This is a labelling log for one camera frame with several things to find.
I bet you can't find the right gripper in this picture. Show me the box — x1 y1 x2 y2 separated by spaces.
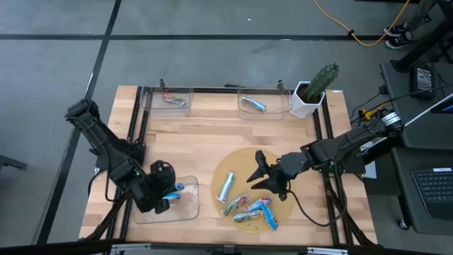
246 150 311 202

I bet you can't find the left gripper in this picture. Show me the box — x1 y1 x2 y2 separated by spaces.
148 160 178 215

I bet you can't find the blue red granola bar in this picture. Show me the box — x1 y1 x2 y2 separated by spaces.
260 203 279 231
246 197 273 213

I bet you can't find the green red granola bar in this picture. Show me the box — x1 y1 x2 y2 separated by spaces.
220 193 250 217

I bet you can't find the round wooden plate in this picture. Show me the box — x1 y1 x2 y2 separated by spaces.
211 148 297 235

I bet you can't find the wide clear plastic tray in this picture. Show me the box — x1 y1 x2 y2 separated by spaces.
132 175 200 225

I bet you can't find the clear plastic bin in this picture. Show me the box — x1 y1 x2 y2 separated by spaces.
236 84 293 121
140 84 194 118

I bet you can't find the black crossbar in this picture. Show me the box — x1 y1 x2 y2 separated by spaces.
0 239 453 255

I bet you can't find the white hexagonal plant pot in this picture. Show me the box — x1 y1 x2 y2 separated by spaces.
289 80 326 119

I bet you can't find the small white box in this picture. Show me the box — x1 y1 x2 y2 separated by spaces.
364 162 378 180

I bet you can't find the green cactus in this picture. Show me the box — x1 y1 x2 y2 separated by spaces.
305 62 340 103

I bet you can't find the grey chair foot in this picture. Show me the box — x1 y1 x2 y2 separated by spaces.
0 154 28 171

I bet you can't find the black laptop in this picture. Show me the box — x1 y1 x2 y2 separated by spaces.
391 147 453 235

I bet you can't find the black side desk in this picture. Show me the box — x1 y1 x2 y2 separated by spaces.
380 59 453 152

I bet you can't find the white rod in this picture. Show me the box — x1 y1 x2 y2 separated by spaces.
403 92 453 127

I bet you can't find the black power adapter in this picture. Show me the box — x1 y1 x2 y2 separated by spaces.
409 62 437 101

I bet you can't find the person's sneaker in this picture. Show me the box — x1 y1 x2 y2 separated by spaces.
384 33 414 50
384 23 411 38

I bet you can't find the blue screen device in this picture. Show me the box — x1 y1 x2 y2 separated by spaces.
430 102 453 115

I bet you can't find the black desk leg beam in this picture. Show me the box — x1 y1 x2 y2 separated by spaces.
390 0 453 74

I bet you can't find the person's leg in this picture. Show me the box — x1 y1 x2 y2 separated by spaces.
406 0 435 31

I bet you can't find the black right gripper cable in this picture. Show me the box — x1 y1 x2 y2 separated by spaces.
287 187 350 227

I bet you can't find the silver metal bracket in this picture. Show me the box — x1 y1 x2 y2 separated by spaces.
110 243 152 255
306 246 350 255

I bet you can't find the black aluminium table frame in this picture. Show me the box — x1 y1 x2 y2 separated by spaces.
79 78 378 249

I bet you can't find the yellow cable connector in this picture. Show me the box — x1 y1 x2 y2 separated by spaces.
359 108 378 121

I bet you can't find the black desk cable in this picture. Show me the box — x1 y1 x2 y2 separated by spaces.
349 83 453 125

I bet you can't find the yellow floor cable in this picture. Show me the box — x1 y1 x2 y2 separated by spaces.
312 0 411 47

